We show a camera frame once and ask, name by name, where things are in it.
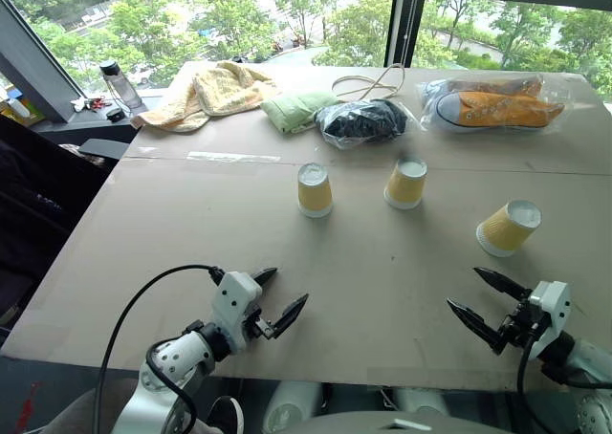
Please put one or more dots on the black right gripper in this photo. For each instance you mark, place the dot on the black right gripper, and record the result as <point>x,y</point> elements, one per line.
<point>521,326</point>

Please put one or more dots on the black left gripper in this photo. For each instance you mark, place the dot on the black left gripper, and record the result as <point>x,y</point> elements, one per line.
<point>253,324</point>

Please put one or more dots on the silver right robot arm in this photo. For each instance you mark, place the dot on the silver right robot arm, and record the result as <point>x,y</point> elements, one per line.
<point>590,362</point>

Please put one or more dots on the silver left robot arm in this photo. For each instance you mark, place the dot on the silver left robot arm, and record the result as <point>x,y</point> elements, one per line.
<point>174,357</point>

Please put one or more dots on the yellow ribbed paper cup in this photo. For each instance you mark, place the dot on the yellow ribbed paper cup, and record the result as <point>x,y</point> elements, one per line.
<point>314,192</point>
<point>405,185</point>
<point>507,233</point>

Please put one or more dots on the white cylinder under table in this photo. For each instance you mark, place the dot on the white cylinder under table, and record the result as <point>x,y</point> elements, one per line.
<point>421,400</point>
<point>289,405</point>

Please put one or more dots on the grey rounded robot body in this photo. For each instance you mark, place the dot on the grey rounded robot body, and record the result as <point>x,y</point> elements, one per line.
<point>406,423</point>

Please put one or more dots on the light green folded cloth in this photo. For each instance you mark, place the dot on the light green folded cloth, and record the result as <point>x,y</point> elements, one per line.
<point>289,109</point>

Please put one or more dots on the black item in plastic bag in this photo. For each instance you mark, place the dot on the black item in plastic bag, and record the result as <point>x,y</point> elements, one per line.
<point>365,121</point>

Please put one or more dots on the orange sneakers in plastic bag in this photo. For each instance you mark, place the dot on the orange sneakers in plastic bag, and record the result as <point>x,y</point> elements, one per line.
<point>497,106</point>

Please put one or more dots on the pale yellow towel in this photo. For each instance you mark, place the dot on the pale yellow towel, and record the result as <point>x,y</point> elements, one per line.
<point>215,94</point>

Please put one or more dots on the dark grey flat panel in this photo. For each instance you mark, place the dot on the dark grey flat panel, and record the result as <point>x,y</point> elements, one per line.
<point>106,147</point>

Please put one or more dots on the small black round object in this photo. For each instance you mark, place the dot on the small black round object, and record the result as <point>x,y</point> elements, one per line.
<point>115,114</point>

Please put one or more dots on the black fabric seat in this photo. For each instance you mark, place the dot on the black fabric seat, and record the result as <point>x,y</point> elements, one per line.
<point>38,200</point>

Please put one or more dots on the clear bottle with black lid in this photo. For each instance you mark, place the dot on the clear bottle with black lid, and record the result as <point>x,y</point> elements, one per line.
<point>122,87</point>

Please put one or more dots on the small red objects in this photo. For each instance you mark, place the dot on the small red objects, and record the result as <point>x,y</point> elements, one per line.
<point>99,102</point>

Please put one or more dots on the black window pillar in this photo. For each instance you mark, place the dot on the black window pillar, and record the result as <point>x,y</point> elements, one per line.
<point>406,18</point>

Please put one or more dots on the green and yellow box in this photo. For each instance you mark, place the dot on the green and yellow box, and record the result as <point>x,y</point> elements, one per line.
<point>33,111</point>

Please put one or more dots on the small white bottle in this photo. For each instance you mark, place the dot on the small white bottle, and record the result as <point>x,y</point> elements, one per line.
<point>18,108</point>

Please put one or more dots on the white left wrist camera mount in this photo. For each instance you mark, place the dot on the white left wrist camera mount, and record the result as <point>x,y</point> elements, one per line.
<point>234,295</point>

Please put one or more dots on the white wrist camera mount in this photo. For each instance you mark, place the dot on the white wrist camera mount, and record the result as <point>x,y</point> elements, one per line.
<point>554,310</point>
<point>234,295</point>

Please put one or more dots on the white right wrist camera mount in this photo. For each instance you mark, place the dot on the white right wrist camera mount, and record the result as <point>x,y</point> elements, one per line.
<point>554,310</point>

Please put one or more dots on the grey slanted window frame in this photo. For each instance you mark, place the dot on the grey slanted window frame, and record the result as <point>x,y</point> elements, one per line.
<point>33,66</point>

